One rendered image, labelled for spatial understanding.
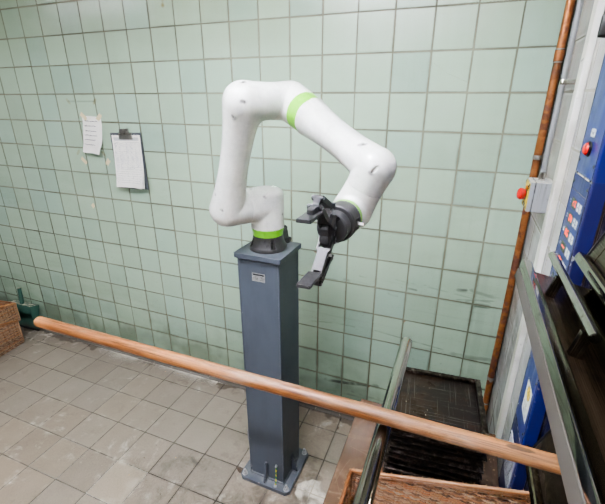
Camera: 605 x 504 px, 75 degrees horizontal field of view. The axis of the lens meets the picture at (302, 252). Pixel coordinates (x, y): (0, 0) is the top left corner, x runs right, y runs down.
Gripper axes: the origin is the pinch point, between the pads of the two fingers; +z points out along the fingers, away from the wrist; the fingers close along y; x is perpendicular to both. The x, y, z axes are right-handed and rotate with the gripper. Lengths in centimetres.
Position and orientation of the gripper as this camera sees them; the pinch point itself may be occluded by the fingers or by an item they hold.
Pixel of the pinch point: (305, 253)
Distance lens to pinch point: 77.7
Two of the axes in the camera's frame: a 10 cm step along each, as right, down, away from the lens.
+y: 0.0, 9.3, 3.6
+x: -9.3, -1.4, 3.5
